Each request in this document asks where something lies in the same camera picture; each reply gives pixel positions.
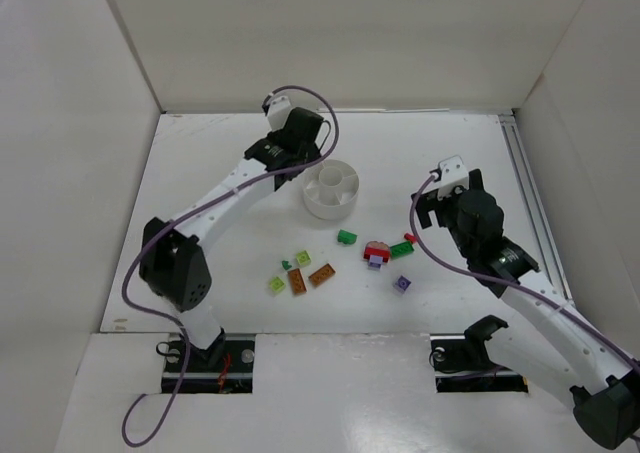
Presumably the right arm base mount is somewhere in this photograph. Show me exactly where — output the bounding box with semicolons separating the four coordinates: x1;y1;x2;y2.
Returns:
429;315;529;394

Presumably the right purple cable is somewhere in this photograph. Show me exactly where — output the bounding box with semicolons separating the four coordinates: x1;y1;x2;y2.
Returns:
409;172;640;374

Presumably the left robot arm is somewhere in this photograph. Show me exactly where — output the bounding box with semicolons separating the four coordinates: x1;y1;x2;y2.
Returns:
139;107;324;364

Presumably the white round divided container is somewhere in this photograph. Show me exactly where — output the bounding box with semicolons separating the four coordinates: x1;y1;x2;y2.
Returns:
302;159;360;221

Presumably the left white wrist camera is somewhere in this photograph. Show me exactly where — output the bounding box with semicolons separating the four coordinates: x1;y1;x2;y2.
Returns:
263;93;292;131

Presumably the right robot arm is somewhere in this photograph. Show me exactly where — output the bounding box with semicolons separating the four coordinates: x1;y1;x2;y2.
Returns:
409;158;639;450

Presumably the green lego plate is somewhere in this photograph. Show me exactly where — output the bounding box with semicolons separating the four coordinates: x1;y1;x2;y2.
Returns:
390;241;414;260

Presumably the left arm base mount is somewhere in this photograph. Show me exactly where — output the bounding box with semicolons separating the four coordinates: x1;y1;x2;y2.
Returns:
156;334;256;395

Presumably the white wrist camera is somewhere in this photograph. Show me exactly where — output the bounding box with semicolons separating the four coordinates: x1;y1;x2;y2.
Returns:
433;155;469;201
263;93;292;131

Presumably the brown lego plate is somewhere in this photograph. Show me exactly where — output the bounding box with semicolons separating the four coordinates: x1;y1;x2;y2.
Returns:
308;263;336;288
287;268;307;296

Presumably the dark green lego brick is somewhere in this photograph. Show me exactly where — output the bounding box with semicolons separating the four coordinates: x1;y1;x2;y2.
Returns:
337;229;357;246

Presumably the red pink lego figure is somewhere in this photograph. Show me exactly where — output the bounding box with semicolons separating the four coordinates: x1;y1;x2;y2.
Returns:
363;241;391;271

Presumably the aluminium rail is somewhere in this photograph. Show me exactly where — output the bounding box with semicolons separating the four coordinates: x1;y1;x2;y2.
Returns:
498;114;573;300

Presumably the purple lego brick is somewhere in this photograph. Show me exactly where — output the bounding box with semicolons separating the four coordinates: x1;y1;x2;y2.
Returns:
393;275;412;295

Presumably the lime green lego brick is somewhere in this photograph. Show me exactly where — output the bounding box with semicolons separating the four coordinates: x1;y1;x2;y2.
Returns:
268;276;286;295
295;250;312;268

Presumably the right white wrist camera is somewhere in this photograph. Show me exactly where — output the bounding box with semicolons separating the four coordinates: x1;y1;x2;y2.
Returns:
433;155;469;201

